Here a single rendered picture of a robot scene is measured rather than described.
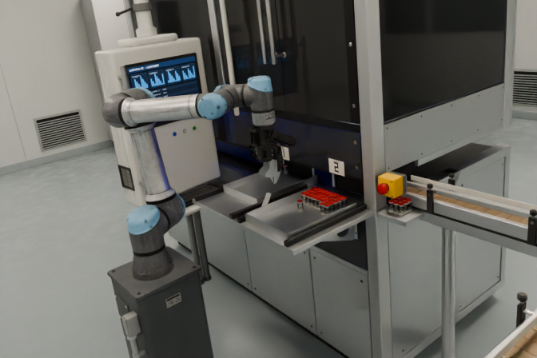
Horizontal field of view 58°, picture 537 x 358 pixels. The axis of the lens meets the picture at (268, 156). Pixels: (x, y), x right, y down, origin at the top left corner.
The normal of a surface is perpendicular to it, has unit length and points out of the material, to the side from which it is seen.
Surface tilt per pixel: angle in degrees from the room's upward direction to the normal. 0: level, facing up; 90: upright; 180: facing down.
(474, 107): 90
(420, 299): 90
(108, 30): 90
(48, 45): 90
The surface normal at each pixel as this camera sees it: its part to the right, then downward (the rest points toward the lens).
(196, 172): 0.70, 0.14
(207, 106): -0.33, 0.32
